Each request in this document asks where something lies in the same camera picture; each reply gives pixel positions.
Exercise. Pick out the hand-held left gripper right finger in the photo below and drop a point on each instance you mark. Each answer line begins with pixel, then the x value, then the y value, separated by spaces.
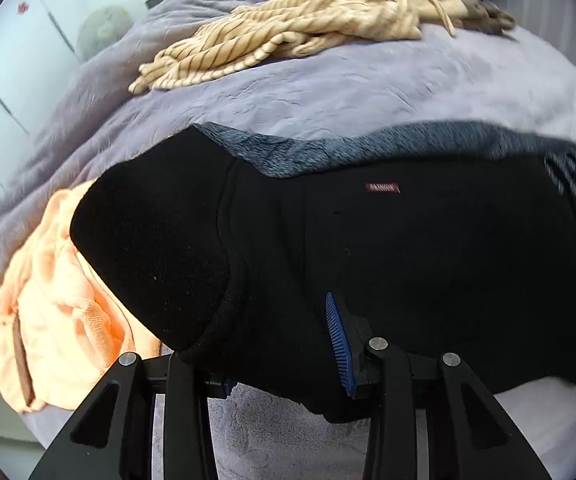
pixel 340 340

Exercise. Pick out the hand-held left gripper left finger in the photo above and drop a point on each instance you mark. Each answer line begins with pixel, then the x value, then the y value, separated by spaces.
pixel 187 395

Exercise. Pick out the black pants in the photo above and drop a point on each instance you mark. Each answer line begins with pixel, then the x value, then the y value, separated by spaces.
pixel 418 260

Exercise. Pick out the pale orange towel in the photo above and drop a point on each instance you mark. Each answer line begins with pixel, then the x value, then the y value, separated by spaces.
pixel 52 310

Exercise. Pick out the blue leaf-patterned cloth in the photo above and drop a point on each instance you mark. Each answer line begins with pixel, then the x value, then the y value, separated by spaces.
pixel 293 157

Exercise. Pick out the plush embossed blanket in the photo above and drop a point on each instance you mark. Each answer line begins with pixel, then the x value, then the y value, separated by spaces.
pixel 318 95

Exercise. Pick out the beige striped cloth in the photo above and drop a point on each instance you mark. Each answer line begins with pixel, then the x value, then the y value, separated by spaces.
pixel 248 35

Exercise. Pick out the grey round cushion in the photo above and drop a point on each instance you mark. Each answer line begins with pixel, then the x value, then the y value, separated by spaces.
pixel 105 30

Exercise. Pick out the white wardrobe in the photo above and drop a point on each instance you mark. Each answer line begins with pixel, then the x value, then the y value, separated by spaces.
pixel 17 60

